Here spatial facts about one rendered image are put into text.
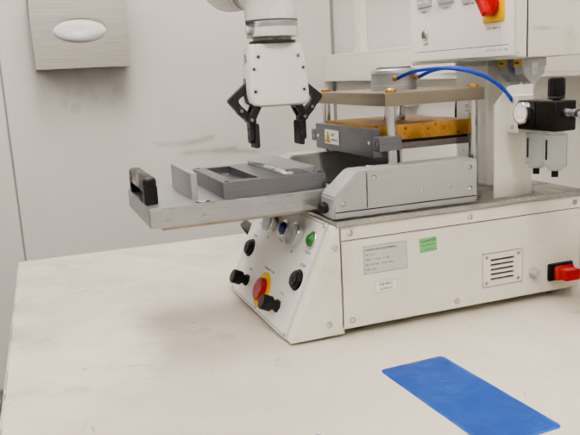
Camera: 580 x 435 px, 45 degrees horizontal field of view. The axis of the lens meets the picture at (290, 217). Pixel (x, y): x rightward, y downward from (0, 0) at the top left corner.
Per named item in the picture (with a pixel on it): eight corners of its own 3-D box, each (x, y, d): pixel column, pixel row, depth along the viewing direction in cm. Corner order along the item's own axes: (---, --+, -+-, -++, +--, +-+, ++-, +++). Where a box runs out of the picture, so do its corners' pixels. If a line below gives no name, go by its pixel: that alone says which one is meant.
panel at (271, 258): (231, 287, 134) (265, 195, 133) (286, 339, 106) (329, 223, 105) (222, 285, 133) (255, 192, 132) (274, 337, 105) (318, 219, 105)
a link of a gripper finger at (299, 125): (299, 104, 115) (300, 144, 116) (317, 102, 116) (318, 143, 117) (292, 103, 118) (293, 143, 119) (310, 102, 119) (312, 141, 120)
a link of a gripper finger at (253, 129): (239, 107, 111) (242, 149, 113) (258, 106, 113) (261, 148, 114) (233, 107, 114) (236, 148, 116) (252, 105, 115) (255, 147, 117)
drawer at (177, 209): (291, 192, 130) (288, 150, 129) (340, 211, 110) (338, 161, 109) (129, 211, 121) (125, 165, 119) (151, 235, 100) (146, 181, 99)
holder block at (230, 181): (282, 173, 128) (281, 159, 128) (326, 187, 110) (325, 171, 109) (193, 182, 123) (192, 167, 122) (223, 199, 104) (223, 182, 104)
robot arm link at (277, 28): (251, 19, 107) (252, 40, 108) (305, 18, 110) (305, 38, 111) (236, 24, 115) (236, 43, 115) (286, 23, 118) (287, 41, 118)
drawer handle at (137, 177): (142, 190, 117) (140, 166, 116) (158, 204, 103) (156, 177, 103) (130, 192, 117) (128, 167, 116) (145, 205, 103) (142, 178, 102)
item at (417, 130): (408, 135, 136) (406, 85, 134) (475, 142, 116) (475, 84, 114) (326, 141, 130) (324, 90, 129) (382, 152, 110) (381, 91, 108)
